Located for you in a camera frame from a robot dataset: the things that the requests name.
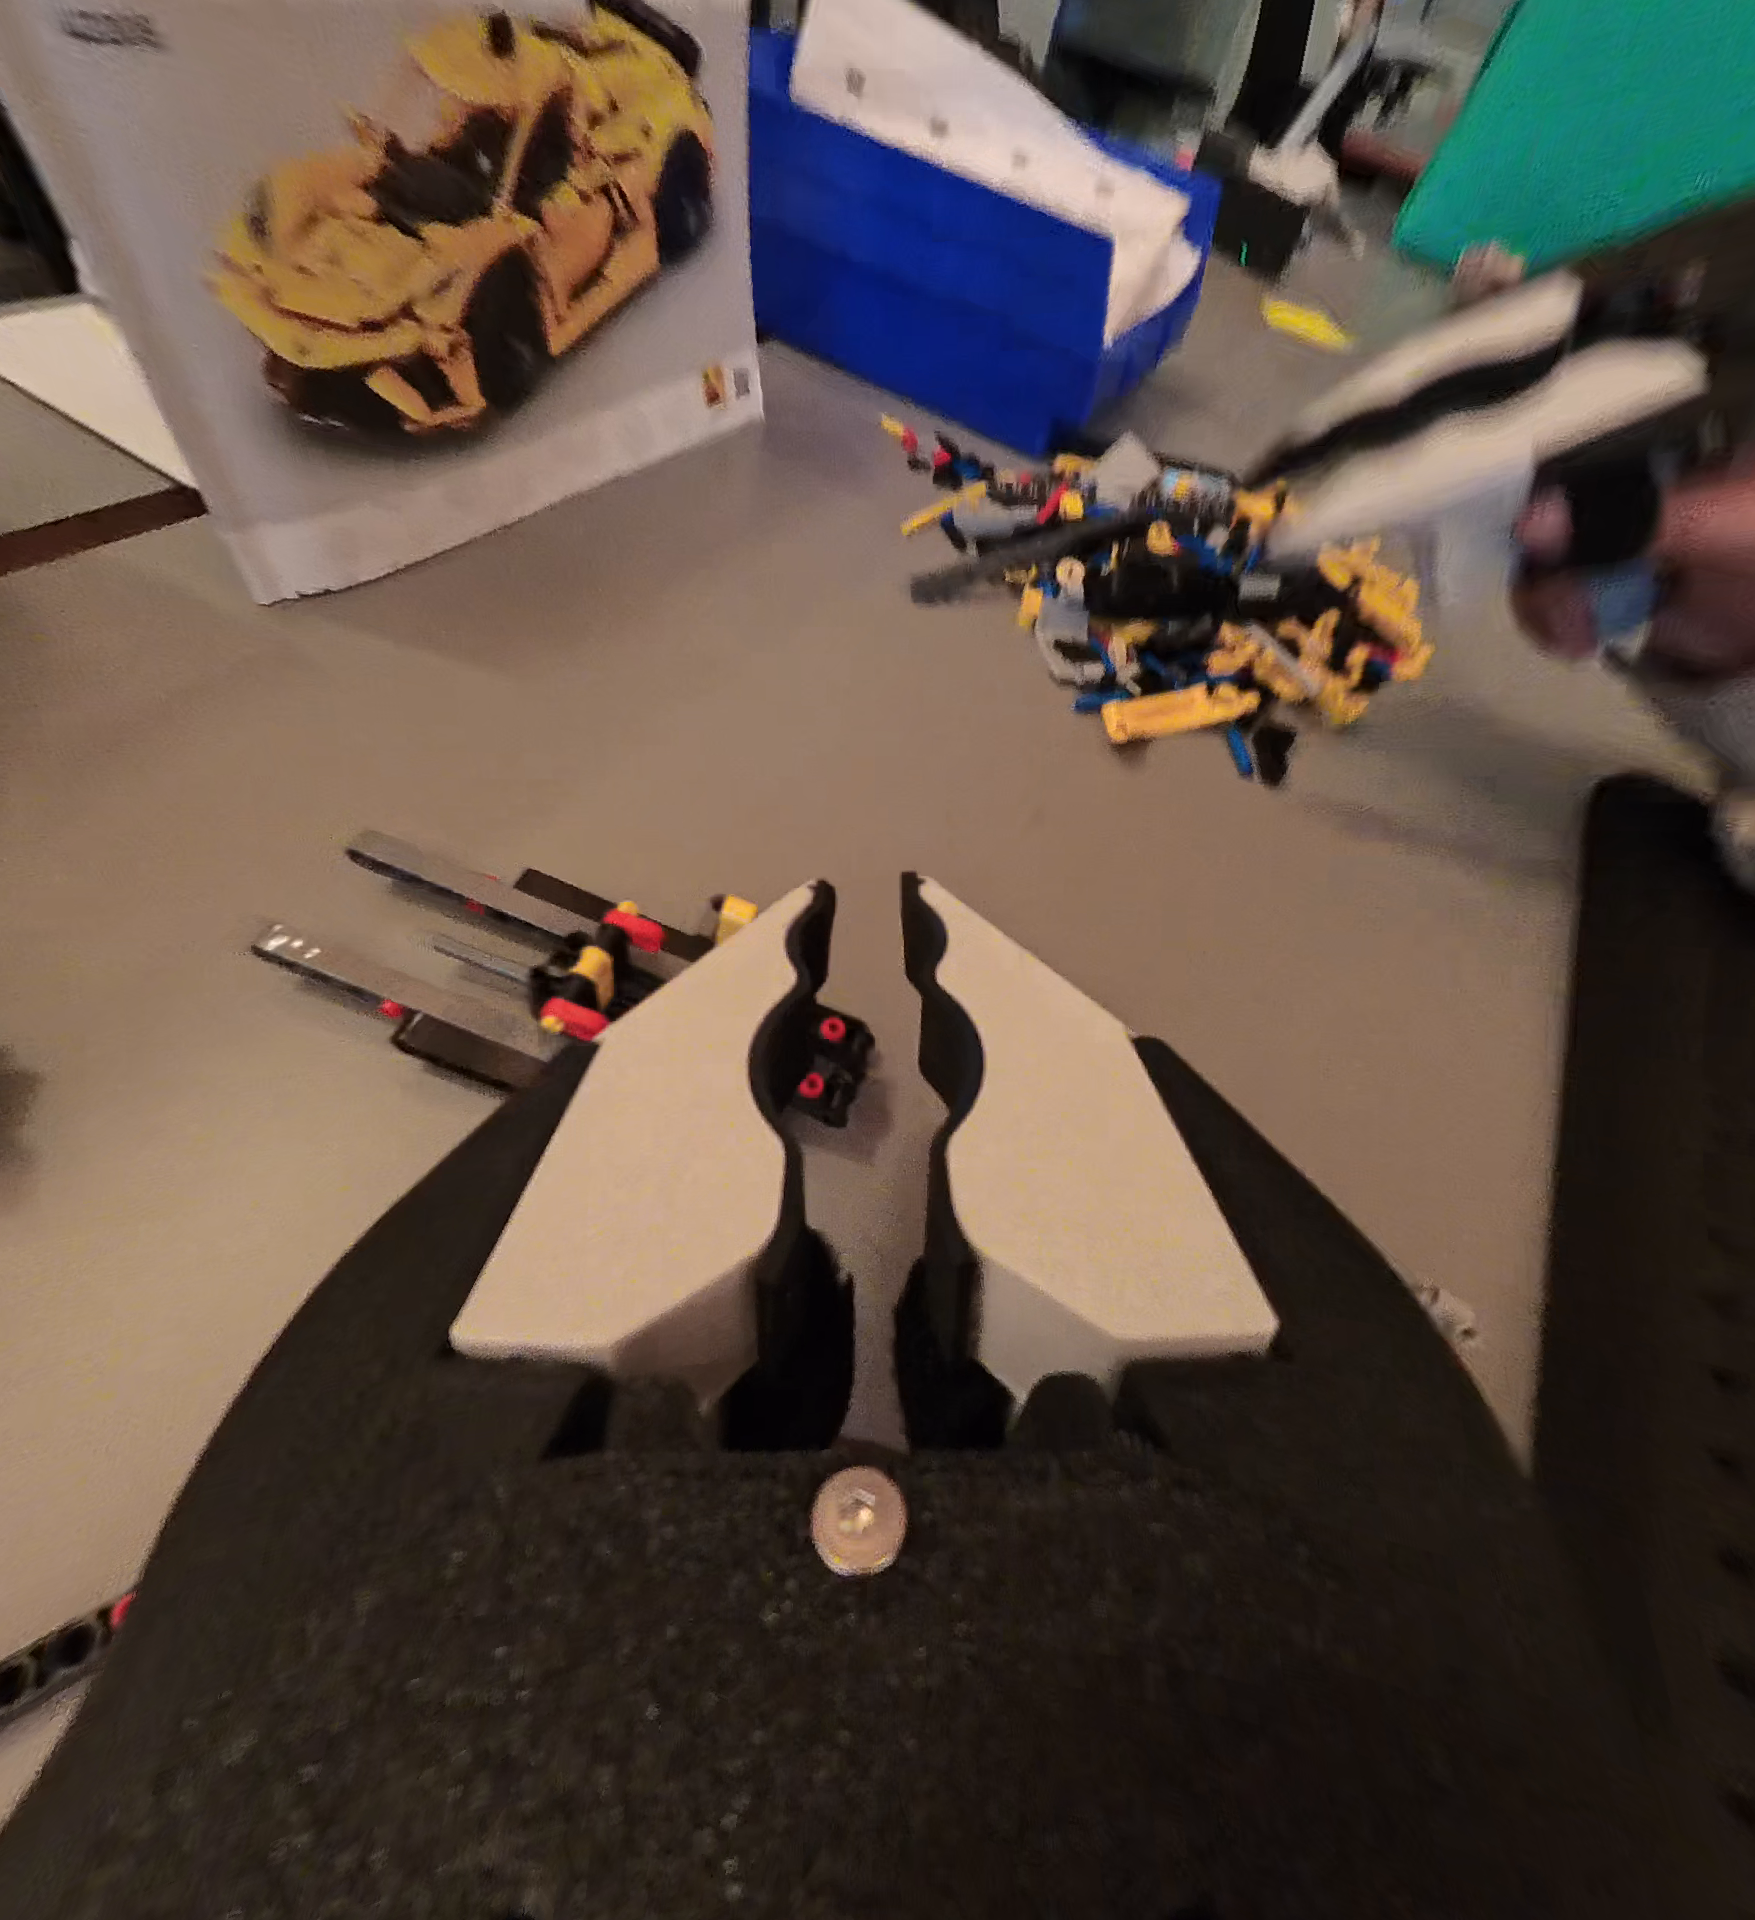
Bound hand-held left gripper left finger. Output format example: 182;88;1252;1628
450;878;838;1415

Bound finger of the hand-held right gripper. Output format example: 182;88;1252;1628
1268;339;1714;578
1250;272;1588;480

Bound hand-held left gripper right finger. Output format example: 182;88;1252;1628
901;874;1281;1422

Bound toy brick chassis assembly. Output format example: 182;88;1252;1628
251;828;879;1130

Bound grey desk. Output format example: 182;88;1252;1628
0;254;1719;1892

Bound green felt bag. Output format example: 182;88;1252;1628
1392;0;1755;283

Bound black box device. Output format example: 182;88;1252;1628
1205;126;1332;283

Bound white articulated lamp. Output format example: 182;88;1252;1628
1268;0;1387;204

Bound pile of mixed toy bricks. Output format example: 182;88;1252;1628
877;412;1437;789

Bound white paper sheets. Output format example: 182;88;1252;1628
791;0;1206;350

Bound blue plastic bin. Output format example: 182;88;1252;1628
746;26;1220;459

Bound grey instruction booklet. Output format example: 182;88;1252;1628
0;0;766;605

